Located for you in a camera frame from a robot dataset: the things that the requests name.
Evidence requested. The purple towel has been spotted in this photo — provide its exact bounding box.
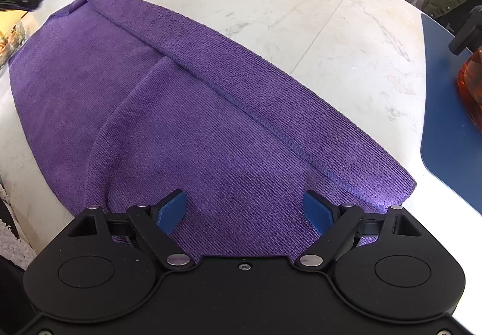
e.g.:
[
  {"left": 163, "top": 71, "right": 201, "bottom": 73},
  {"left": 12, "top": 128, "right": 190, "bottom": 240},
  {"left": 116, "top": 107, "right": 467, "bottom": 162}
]
[{"left": 9, "top": 0, "right": 416, "bottom": 258}]

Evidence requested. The yellow box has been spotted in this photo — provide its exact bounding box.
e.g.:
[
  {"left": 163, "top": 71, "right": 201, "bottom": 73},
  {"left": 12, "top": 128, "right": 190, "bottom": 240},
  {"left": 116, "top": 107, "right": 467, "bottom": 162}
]
[{"left": 0, "top": 10, "right": 25, "bottom": 34}]

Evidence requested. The glass ashtray with peels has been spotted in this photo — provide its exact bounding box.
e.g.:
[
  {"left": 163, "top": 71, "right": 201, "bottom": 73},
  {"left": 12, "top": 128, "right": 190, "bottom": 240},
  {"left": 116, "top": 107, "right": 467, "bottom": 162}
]
[{"left": 0, "top": 21, "right": 25, "bottom": 68}]

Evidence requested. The blue table mat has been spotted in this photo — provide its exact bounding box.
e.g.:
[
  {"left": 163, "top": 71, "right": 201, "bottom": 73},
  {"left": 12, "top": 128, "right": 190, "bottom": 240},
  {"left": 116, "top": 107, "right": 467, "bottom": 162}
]
[{"left": 421, "top": 15, "right": 481, "bottom": 211}]

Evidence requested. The glass teapot with tea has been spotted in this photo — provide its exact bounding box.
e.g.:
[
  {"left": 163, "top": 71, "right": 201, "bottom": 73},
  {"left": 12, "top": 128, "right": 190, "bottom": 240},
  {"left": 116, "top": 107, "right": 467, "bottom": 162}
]
[{"left": 448, "top": 5, "right": 482, "bottom": 133}]

